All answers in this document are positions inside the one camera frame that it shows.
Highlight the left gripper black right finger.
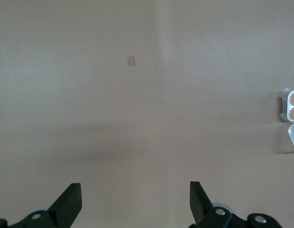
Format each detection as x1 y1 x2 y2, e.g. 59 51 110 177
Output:
189 181 282 228

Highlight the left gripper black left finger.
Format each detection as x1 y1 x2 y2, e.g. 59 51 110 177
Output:
0 182 83 228

